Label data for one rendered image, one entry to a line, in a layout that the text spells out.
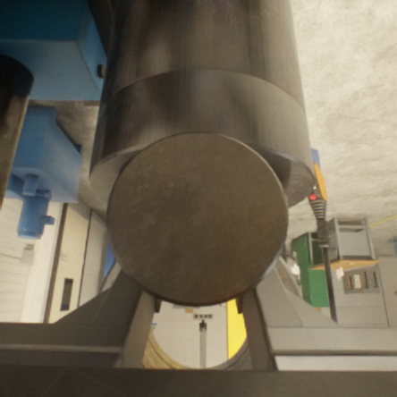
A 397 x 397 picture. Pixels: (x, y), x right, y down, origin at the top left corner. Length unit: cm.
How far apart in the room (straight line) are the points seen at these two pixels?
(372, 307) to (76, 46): 1246
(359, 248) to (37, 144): 565
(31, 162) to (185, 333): 913
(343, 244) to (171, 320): 678
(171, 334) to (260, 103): 1081
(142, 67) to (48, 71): 39
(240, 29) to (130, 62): 9
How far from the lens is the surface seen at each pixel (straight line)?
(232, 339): 281
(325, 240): 129
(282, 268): 22
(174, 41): 25
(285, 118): 23
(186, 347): 1099
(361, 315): 1243
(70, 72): 61
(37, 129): 278
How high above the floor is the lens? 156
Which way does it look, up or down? 19 degrees down
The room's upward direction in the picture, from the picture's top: 179 degrees counter-clockwise
